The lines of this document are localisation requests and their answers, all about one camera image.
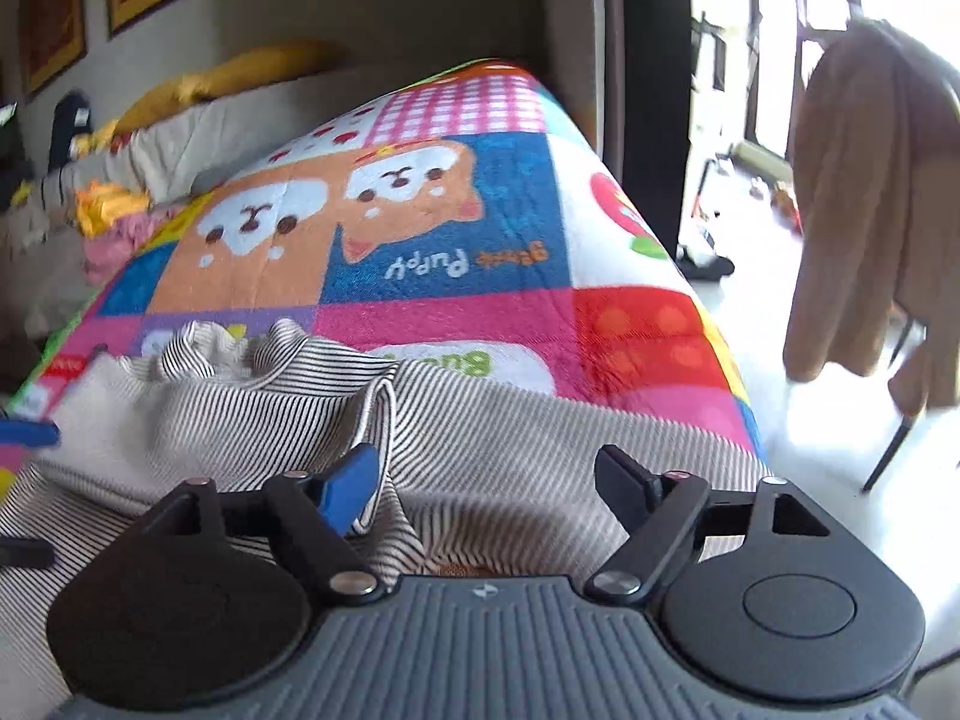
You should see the beige cloth on chair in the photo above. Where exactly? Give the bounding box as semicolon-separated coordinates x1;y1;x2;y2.
783;18;960;418

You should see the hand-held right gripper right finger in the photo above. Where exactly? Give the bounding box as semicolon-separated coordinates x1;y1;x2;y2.
585;445;830;605

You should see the striped grey shirt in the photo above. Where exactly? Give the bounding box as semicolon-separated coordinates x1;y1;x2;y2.
0;319;773;700

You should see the narrow framed red picture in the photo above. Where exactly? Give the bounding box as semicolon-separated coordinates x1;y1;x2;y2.
18;0;88;97

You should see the white pillow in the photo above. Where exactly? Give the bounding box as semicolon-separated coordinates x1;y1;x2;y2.
43;99;316;205

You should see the pink crumpled cloth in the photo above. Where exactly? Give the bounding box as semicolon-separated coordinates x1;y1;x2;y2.
81;211;185;287

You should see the colourful cartoon printed blanket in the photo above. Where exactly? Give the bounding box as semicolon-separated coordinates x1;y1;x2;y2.
0;60;767;500

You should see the yellow pillow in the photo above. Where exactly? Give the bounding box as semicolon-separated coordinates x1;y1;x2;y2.
112;40;347;137

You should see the black white slipper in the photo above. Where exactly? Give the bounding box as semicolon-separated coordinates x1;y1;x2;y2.
673;228;737;280

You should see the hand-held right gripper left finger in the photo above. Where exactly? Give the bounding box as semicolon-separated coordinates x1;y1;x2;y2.
176;441;385;605

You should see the yellow crumpled cloth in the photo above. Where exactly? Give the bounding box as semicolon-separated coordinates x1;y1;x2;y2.
73;181;152;235

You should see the dark curtain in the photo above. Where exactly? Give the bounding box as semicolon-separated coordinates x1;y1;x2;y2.
619;0;692;242

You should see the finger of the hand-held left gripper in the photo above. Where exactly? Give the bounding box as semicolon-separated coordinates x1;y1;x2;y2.
0;538;56;569
0;411;62;453

